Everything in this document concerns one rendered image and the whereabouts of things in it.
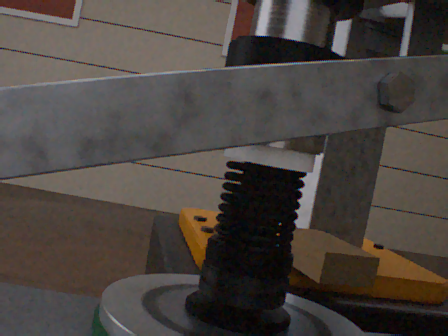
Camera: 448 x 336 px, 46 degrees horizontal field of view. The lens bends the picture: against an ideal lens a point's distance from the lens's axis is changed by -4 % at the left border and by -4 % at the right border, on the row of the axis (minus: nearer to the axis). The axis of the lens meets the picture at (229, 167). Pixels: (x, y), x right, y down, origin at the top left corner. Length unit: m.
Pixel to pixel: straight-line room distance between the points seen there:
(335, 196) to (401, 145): 5.83
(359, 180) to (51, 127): 0.90
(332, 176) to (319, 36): 0.69
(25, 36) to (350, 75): 6.20
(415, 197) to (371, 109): 6.66
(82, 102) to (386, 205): 6.63
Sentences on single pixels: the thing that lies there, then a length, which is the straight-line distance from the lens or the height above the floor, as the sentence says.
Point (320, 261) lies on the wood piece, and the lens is 0.83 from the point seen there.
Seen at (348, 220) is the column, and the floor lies 0.85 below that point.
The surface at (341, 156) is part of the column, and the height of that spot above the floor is 0.97.
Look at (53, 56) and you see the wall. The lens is 6.42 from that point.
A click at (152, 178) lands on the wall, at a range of 6.28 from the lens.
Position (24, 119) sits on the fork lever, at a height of 0.96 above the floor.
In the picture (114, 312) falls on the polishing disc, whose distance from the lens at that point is 0.40.
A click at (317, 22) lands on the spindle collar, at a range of 0.40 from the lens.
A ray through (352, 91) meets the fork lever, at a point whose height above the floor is 1.01.
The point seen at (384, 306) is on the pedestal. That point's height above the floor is 0.74.
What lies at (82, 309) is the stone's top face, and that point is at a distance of 0.47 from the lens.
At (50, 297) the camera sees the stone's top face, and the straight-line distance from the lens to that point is 0.49.
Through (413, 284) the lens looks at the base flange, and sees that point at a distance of 1.04.
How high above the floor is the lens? 0.97
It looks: 3 degrees down
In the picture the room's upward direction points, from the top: 11 degrees clockwise
